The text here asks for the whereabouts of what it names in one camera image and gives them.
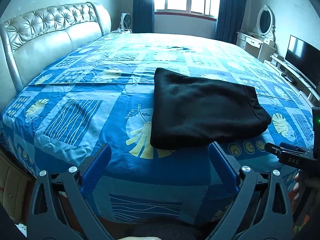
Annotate black pants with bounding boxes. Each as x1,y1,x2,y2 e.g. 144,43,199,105
150,68,272,150

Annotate white tv stand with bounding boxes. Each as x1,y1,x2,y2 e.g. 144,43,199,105
264,55,319,107

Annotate dark blue left curtain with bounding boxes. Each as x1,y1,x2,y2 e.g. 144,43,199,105
132,0,154,33

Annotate dark blue curtain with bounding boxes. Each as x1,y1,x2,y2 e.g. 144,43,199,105
214,0,247,44
132,0,154,33

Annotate dark blue right curtain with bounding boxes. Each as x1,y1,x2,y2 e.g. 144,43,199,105
214,0,247,44

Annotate cream tufted leather headboard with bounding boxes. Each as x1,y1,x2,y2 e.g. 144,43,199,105
1,2,112,110

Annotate right hand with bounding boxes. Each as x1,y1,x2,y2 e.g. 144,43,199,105
292,174,299,202

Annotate brown leather bedside cabinet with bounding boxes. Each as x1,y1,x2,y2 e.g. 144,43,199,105
1,147,32,224

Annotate blue patterned bed sheet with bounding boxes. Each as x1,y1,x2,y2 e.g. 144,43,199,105
1,34,313,224

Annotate black flat television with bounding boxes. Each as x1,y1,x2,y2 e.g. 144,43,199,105
285,35,319,88

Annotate white oval vanity mirror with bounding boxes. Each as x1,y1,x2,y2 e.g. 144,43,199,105
253,4,276,42

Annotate white dressing table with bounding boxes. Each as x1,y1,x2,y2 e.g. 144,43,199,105
236,31,276,63

